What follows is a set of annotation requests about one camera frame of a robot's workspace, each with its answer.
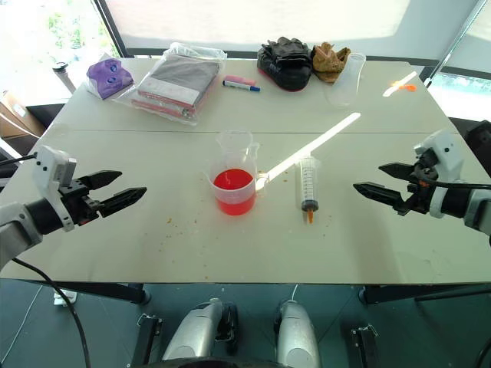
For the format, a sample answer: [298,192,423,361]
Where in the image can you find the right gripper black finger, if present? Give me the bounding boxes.
[377,163,417,181]
[352,182,409,212]

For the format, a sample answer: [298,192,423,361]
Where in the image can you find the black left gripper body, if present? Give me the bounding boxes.
[59,179,106,227]

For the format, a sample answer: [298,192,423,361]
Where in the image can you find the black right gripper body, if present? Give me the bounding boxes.
[398,151,439,218]

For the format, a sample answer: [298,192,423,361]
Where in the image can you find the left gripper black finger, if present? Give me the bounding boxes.
[97,186,148,219]
[78,170,124,191]

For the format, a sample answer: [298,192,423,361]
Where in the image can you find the clear syringe with orange tip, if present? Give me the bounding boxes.
[295,154,322,225]

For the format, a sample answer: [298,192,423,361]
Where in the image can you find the beaker with red liquid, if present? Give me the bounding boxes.
[203,151,265,216]

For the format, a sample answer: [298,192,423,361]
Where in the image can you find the clear plastic beaker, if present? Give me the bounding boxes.
[215,130,261,173]

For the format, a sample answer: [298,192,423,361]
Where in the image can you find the black chair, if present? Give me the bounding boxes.
[463,120,491,174]

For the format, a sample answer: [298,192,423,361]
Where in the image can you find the white power strip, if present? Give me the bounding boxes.
[52,288,78,307]

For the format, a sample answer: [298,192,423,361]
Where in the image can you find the purple tissue pack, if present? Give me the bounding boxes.
[85,59,133,101]

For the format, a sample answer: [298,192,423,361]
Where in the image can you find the clear plastic tumbler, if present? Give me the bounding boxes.
[325,52,367,108]

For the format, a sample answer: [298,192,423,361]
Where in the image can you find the cardboard box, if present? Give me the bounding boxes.
[0,90,44,140]

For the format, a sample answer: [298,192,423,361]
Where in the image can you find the clear bag with books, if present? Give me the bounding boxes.
[114,41,228,128]

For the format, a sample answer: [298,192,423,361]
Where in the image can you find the black table leg with clamp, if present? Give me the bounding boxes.
[350,324,380,368]
[132,313,163,366]

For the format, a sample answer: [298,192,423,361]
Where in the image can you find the slanted metal pole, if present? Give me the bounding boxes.
[423,0,491,87]

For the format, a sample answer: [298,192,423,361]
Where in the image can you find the silver left robot leg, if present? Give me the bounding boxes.
[162,297,239,362]

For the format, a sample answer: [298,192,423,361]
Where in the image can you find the silver robot leg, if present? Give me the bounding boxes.
[273,298,322,368]
[162,297,239,362]

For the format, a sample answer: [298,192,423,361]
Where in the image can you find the black crumpled gloves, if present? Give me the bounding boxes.
[256,36,313,94]

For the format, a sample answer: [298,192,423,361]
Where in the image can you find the silver right robot leg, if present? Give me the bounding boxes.
[273,298,322,368]

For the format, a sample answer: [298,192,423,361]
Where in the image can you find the blue capped white marker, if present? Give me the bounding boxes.
[222,79,262,94]

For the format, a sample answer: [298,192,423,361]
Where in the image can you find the pink eraser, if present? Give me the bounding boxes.
[224,74,256,87]

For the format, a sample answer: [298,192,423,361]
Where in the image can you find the dark rounded robot torso edge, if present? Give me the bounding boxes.
[144,356,278,368]

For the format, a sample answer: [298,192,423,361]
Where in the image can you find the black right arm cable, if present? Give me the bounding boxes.
[417,178,491,192]

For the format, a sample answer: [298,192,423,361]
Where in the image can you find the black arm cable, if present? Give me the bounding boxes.
[417,178,491,192]
[0,153,94,368]

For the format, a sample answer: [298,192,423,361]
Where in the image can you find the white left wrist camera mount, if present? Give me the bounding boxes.
[32,144,77,233]

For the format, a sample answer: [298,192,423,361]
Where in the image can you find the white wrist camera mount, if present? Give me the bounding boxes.
[32,144,77,233]
[413,129,467,220]

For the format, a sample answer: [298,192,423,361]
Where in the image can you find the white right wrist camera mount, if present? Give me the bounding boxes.
[413,129,467,220]

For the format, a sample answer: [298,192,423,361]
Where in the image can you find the black table frame bar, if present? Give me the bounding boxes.
[357,284,491,306]
[22,280,151,307]

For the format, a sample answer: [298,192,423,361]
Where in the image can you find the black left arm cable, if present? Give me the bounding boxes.
[0,153,94,368]

